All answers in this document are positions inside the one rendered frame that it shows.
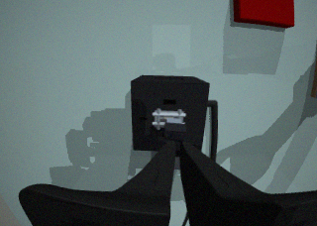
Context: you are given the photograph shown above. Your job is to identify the red flat block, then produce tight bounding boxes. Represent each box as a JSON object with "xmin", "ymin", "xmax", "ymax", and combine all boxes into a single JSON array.
[{"xmin": 233, "ymin": 0, "xmax": 294, "ymax": 28}]

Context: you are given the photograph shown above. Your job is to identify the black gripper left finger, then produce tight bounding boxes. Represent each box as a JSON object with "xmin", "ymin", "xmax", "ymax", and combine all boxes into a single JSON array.
[{"xmin": 19, "ymin": 140, "xmax": 175, "ymax": 226}]

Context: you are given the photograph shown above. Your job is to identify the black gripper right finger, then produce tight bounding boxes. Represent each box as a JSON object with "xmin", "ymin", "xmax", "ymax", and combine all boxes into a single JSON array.
[{"xmin": 179, "ymin": 142, "xmax": 317, "ymax": 226}]

